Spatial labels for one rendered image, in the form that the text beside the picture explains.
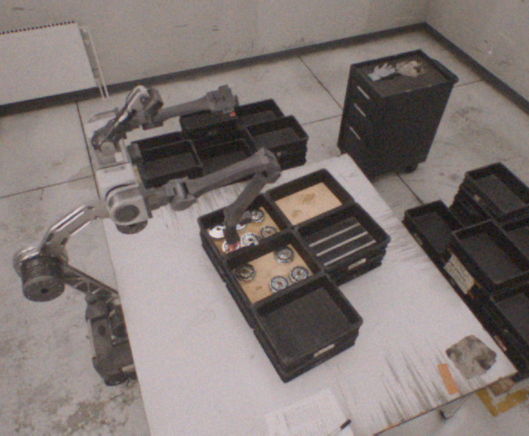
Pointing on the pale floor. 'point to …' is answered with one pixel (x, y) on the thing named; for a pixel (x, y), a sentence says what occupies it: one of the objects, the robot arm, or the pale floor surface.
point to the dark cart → (393, 113)
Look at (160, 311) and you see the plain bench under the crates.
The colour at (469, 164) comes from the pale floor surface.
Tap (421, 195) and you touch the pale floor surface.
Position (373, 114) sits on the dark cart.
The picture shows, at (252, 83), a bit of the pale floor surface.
